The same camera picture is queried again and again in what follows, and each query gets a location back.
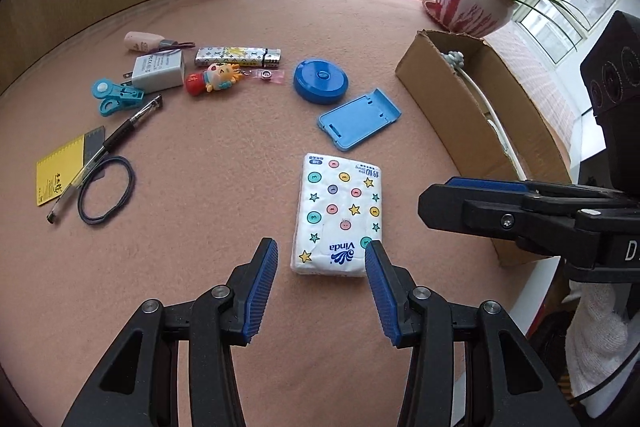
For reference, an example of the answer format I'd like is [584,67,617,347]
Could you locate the person's right hand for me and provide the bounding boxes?
[565,279,632,408]

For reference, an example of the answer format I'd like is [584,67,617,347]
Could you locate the dark hair tie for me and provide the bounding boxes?
[77,155,137,225]

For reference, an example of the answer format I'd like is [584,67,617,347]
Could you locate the red pot saucer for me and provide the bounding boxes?
[421,0,451,25]

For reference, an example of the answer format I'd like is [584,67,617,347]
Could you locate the white massager with grey balls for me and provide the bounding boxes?
[442,50,523,180]

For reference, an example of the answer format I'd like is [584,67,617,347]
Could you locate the patterned silver lighter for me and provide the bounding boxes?
[194,47,282,68]

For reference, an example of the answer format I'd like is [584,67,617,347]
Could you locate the cardboard box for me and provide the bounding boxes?
[395,29,576,268]

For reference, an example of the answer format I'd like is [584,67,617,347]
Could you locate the clear black gel pen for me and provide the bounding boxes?
[46,94,165,224]

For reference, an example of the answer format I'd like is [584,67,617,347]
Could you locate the teal plastic clip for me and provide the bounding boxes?
[91,78,146,118]

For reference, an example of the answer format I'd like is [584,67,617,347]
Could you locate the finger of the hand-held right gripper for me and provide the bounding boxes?
[444,177,626,198]
[417,183,626,259]

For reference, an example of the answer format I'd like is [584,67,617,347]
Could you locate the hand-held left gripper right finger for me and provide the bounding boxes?
[364,239,581,427]

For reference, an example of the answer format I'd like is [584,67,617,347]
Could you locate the small pink bottle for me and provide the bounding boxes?
[124,32,196,54]

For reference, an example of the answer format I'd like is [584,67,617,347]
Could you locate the blue round tape measure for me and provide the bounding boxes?
[292,58,351,105]

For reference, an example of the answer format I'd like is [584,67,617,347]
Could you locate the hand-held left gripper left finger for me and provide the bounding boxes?
[62,237,279,427]

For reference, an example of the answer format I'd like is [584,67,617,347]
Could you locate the yellow and grey ruler card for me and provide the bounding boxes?
[36,127,106,208]

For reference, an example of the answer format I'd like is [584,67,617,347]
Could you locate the blue phone stand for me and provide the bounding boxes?
[316,88,402,151]

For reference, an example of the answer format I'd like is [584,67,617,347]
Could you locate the white charger plug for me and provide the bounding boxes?
[122,52,186,95]

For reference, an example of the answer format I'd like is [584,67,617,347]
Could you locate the white patterned tissue pack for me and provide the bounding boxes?
[290,152,385,279]

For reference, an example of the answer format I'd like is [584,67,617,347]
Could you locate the cartoon doll keychain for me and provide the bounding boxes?
[185,61,286,96]

